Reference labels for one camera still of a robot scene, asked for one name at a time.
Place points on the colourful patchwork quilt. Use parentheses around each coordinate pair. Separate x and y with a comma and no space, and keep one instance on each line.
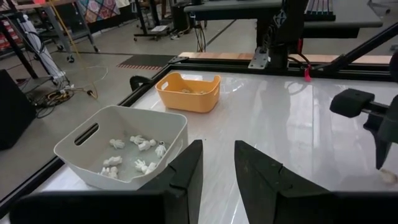
(96,9)

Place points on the wooden workbench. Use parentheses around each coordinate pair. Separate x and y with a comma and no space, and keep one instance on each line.
(51,18)

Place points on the pale green plastic skull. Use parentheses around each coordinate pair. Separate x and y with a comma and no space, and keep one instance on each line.
(186,91)

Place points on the white equipment stand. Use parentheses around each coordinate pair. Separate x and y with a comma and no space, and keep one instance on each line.
(40,46)

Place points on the black frame post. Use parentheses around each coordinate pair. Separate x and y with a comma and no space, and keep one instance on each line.
(357,49)

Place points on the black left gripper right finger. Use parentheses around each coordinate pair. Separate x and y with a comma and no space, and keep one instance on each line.
(261,186)

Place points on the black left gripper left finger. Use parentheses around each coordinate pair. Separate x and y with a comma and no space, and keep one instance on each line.
(186,177)

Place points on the black trash bin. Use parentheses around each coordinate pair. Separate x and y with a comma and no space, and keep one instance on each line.
(180,15)

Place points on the black mat with orange stripes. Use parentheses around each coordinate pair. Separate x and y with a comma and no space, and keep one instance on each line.
(146,60)

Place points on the yellow plastic basket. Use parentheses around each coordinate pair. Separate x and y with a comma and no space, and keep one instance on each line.
(189,101)

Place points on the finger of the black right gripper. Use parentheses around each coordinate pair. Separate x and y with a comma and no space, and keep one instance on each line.
(382,152)

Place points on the black standing desk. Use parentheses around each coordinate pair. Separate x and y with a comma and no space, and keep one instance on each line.
(143,18)

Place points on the grey plastic bin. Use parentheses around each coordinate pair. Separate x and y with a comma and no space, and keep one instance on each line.
(146,123)

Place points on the large black box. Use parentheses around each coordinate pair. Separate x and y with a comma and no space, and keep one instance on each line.
(14,109)

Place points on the grey metal bracket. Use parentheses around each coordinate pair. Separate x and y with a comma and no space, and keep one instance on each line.
(258,59)

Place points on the black frame clamp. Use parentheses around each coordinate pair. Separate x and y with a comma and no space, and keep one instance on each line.
(138,81)

